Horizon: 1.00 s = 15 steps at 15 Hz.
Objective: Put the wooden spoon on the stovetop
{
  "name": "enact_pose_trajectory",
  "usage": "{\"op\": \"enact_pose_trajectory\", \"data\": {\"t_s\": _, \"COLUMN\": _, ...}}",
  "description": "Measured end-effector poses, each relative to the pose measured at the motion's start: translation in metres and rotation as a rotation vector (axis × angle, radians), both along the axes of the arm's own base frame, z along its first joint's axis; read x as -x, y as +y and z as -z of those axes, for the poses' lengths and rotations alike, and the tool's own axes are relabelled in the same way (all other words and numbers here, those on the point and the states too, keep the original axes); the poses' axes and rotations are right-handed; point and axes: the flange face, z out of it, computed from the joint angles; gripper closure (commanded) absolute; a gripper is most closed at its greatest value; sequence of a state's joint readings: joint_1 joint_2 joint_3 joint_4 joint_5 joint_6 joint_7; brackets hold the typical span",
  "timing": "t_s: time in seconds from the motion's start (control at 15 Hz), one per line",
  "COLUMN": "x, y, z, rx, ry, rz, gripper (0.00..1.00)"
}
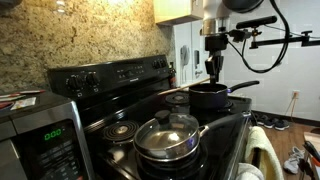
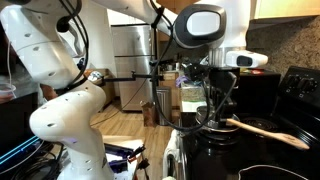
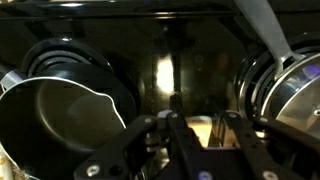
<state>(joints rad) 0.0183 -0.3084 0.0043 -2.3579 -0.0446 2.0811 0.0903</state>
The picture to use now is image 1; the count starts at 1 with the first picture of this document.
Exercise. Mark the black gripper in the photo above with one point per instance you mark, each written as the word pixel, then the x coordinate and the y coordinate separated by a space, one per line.
pixel 216 42

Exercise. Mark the wooden spoon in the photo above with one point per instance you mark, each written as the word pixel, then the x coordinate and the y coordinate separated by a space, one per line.
pixel 186 85

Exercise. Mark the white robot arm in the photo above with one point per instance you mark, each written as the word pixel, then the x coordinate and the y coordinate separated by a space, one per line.
pixel 213 10

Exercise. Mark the black saucepan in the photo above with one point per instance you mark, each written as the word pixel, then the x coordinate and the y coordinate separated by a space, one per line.
pixel 206 98

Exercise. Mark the black coil burner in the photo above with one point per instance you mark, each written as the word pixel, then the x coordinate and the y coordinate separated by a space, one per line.
pixel 113 133
pixel 229 105
pixel 173 167
pixel 176 98

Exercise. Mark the dark red bottle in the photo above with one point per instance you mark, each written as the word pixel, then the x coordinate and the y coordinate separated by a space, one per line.
pixel 172 76

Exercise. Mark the black stove knob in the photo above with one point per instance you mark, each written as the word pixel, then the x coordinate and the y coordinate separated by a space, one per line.
pixel 163 62
pixel 75 82
pixel 92 79
pixel 155 64

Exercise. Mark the dark sneaker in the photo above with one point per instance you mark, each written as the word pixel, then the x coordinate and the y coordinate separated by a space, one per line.
pixel 259 118
pixel 269 123
pixel 282 125

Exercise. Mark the glass lid with black knob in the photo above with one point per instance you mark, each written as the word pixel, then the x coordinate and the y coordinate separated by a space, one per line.
pixel 166 136

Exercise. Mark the cream towel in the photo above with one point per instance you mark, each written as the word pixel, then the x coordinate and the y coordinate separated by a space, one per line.
pixel 263 146

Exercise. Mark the black electric stove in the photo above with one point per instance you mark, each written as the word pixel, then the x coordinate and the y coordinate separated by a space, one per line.
pixel 126 110

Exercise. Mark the steel frying pan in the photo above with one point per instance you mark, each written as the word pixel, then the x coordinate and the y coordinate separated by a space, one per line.
pixel 160 155

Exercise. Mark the white towel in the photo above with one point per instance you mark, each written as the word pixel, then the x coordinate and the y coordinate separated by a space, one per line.
pixel 248 171

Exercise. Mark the white sneaker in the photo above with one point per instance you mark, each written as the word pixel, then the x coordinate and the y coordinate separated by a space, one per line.
pixel 292 165
pixel 296 152

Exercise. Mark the light wooden board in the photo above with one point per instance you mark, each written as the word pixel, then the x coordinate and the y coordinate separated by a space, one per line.
pixel 312 136

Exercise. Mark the black orange clamp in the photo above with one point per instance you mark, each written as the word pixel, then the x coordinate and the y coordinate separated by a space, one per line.
pixel 311 151

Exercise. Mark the black steel microwave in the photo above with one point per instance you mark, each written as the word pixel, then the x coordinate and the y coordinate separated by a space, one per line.
pixel 40 146

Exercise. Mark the red white leaflet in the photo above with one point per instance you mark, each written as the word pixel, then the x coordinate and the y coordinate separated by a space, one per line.
pixel 23 93

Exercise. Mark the small printed packet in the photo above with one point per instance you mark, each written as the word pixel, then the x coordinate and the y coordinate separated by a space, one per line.
pixel 23 103

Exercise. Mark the small red item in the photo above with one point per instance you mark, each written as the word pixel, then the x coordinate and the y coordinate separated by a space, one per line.
pixel 5 105

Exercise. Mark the black wall device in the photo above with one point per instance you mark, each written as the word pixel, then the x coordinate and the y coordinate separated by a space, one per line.
pixel 197 58

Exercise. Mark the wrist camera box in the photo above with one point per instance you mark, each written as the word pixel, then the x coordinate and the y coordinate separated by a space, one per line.
pixel 239 35

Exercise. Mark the black stereo camera bar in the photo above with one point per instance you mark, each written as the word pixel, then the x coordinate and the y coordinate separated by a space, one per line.
pixel 256 22

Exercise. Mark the cream wall cabinet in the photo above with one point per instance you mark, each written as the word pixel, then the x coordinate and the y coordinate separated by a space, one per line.
pixel 176 10

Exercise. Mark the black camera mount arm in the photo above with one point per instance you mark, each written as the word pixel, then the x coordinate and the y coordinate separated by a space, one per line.
pixel 286 40

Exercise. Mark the white wall outlet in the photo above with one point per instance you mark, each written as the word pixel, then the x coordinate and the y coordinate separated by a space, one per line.
pixel 296 94

